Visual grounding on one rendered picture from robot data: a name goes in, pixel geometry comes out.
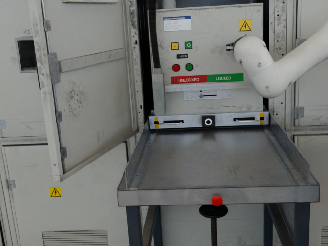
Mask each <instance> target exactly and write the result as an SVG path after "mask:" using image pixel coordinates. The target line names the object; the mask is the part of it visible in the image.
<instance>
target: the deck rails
mask: <svg viewBox="0 0 328 246"><path fill-rule="evenodd" d="M261 127H262V128H263V130H264V132H265V133H266V135H267V136H268V138H269V140H270V141H271V143H272V145H273V146H274V148H275V149H276V151H277V153H278V154H279V156H280V158H281V159H282V161H283V163H284V164H285V166H286V168H287V169H288V171H289V173H290V174H291V176H292V177H293V179H294V181H295V182H296V184H297V185H311V183H310V182H309V175H310V163H309V162H308V161H307V159H306V158H305V157H304V155H303V154H302V153H301V152H300V150H299V149H298V148H297V146H296V145H295V144H294V143H293V141H292V140H291V139H290V137H289V136H288V135H287V134H286V132H285V131H284V130H283V129H282V128H281V126H280V125H279V124H278V122H277V121H276V120H275V118H274V117H273V116H272V115H271V113H270V112H269V124H268V125H262V126H261ZM156 132H157V129H153V130H150V124H149V117H148V119H147V121H146V123H145V125H144V128H143V130H142V132H141V134H140V137H139V139H138V141H137V143H136V146H135V148H134V150H133V152H132V155H131V157H130V159H129V161H128V163H127V166H126V168H125V179H126V188H125V190H138V188H139V185H140V181H141V178H142V175H143V172H144V168H145V165H146V162H147V159H148V156H149V153H150V150H151V147H152V144H153V141H154V138H155V135H156ZM306 166H308V169H307V168H306Z"/></svg>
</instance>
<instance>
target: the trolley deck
mask: <svg viewBox="0 0 328 246"><path fill-rule="evenodd" d="M309 182H310V183H311V185H297V184H296V182H295V181H294V179H293V177H292V176H291V174H290V173H289V171H288V169H287V168H286V166H285V164H284V163H283V161H282V159H281V158H280V156H279V154H278V153H277V151H276V149H275V148H274V146H273V145H272V143H271V141H270V140H269V138H268V136H267V135H266V133H265V132H264V130H263V128H262V127H261V126H253V127H227V128H201V129H175V130H157V132H156V135H155V138H154V141H153V144H152V147H151V150H150V153H149V156H148V159H147V162H146V165H145V168H144V172H143V175H142V178H141V181H140V185H139V188H138V190H125V188H126V179H125V171H124V174H123V176H122V178H121V180H120V183H119V185H118V187H117V198H118V206H159V205H212V197H213V196H215V195H219V196H221V197H222V200H223V202H222V205H224V204H269V203H313V202H320V183H319V182H318V181H317V179H316V178H315V177H314V175H313V174H312V172H311V171H310V175H309Z"/></svg>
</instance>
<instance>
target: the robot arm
mask: <svg viewBox="0 0 328 246"><path fill-rule="evenodd" d="M226 50H227V51H232V50H233V53H234V57H235V59H236V61H237V62H238V64H239V65H240V66H241V67H242V69H243V70H244V71H245V72H246V74H247V75H248V77H249V78H250V80H251V82H252V84H253V86H254V88H255V89H256V91H257V93H258V94H259V95H260V96H262V97H264V98H269V99H271V98H275V97H278V96H279V95H281V94H282V93H283V92H284V91H285V90H286V89H287V88H288V87H289V86H291V85H292V84H293V83H294V82H295V81H296V80H298V79H299V78H300V77H302V76H303V75H304V74H305V73H307V72H308V71H309V70H311V69H312V68H314V67H315V66H316V65H318V64H319V63H321V62H322V61H324V60H326V59H327V58H328V21H327V22H326V23H325V24H324V25H323V26H322V27H321V28H320V29H319V30H318V31H316V32H315V33H314V34H313V35H312V36H311V37H309V38H308V39H307V40H306V41H304V42H303V43H302V44H300V45H299V46H298V47H296V48H295V49H293V50H292V51H291V52H289V53H288V54H286V55H285V56H283V57H281V59H279V60H278V61H274V60H273V58H272V56H271V55H270V53H269V51H268V49H267V47H266V45H265V43H264V41H263V40H262V39H261V38H259V37H258V36H254V35H248V36H247V34H245V35H244V36H242V37H240V38H238V39H237V40H236V41H235V42H234V43H233V42H232V43H230V44H227V45H226Z"/></svg>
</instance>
